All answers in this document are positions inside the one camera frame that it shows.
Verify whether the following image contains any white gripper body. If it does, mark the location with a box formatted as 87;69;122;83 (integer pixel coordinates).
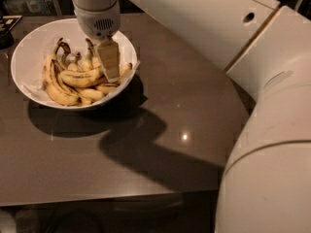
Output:
74;2;121;41

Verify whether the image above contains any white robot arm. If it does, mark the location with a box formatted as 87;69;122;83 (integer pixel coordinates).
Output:
72;0;311;233

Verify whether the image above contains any black object left edge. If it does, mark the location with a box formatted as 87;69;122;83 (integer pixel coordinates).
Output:
0;16;21;50

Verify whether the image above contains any white bowl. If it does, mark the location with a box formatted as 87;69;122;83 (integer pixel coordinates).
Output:
11;18;139;111

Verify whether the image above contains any right small yellow banana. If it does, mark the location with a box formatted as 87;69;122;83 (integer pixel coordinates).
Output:
115;63;132;84

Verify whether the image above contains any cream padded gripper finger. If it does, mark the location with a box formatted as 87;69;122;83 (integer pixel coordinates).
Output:
96;38;120;83

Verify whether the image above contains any shelf with bottles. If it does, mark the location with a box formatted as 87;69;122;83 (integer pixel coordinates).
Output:
0;0;61;17

